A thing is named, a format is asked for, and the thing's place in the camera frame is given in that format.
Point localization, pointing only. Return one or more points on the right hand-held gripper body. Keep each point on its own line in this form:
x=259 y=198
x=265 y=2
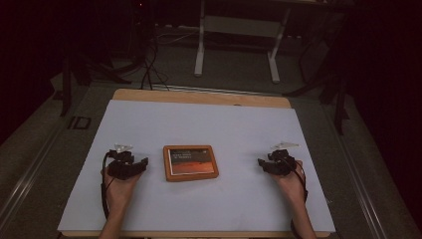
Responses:
x=282 y=164

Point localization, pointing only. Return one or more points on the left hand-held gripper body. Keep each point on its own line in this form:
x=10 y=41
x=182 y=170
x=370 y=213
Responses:
x=121 y=169

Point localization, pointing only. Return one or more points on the person's right hand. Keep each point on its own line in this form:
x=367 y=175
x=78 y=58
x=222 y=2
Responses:
x=289 y=186

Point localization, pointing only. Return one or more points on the wooden table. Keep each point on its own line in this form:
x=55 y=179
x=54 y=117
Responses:
x=199 y=97

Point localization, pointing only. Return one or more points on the person's left hand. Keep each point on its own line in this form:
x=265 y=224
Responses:
x=120 y=191

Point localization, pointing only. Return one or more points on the black metal stand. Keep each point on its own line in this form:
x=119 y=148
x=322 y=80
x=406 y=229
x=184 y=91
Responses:
x=68 y=89
x=331 y=86

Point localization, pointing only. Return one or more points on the metal floor rail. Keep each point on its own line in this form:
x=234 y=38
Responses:
x=361 y=186
x=30 y=172

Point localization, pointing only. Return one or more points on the white metal desk frame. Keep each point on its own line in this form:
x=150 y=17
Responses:
x=239 y=28

